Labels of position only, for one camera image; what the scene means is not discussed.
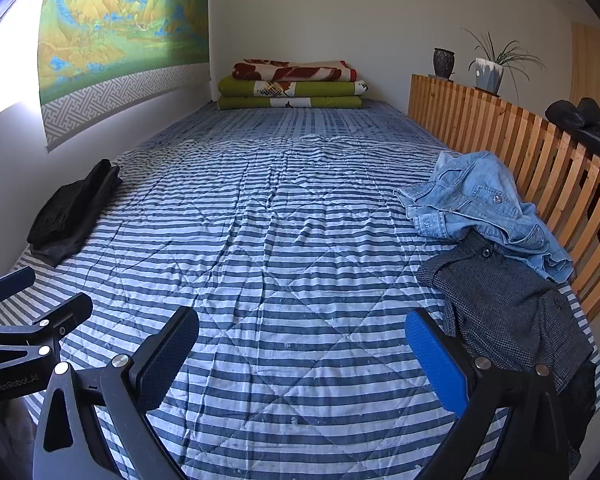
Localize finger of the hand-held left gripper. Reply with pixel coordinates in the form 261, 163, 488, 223
0, 266, 36, 321
30, 292, 93, 361

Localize dark ceramic pot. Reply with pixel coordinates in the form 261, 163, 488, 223
433, 48, 456, 81

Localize blue white striped quilt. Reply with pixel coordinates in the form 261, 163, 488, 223
0, 100, 600, 480

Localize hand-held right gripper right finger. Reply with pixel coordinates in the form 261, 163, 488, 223
404, 308, 571, 480

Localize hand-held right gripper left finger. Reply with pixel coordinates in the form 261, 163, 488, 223
32, 305, 201, 480

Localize potted plant in white pot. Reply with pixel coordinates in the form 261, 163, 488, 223
461, 30, 546, 106

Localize light blue denim jacket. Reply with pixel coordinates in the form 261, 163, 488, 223
396, 150, 576, 283

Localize grey buttoned shorts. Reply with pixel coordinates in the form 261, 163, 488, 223
416, 232, 598, 471

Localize red floral folded blanket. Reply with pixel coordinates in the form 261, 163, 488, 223
231, 59, 357, 82

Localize black folded garment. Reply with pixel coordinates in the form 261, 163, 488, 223
26, 159, 123, 267

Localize light wooden door panel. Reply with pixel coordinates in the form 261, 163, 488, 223
570, 22, 600, 116

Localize landscape painting wall scroll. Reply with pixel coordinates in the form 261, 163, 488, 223
37, 0, 212, 153

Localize wooden slatted bed rail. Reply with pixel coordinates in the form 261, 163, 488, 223
408, 74, 600, 321

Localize black padded object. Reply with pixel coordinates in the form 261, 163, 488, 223
545, 97, 600, 171

